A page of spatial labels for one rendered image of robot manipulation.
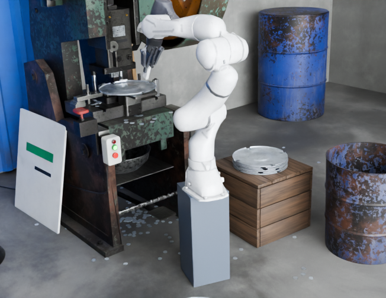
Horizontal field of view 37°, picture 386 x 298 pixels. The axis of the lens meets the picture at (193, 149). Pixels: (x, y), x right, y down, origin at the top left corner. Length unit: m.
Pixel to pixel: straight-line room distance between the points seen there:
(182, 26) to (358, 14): 3.76
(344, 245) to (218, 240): 0.64
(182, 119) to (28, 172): 1.36
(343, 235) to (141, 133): 1.11
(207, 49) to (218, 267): 1.03
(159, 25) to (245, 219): 1.11
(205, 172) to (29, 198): 1.34
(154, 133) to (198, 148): 0.58
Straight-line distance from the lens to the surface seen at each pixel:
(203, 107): 2.33
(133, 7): 2.95
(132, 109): 2.94
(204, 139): 2.44
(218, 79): 2.23
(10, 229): 3.38
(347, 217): 2.81
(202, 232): 2.56
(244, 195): 2.92
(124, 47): 2.97
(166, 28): 2.41
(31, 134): 3.40
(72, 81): 3.14
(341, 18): 6.08
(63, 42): 3.09
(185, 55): 4.82
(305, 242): 3.05
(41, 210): 3.37
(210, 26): 2.27
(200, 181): 2.44
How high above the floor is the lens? 1.51
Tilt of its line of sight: 20 degrees down
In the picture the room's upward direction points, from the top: 2 degrees counter-clockwise
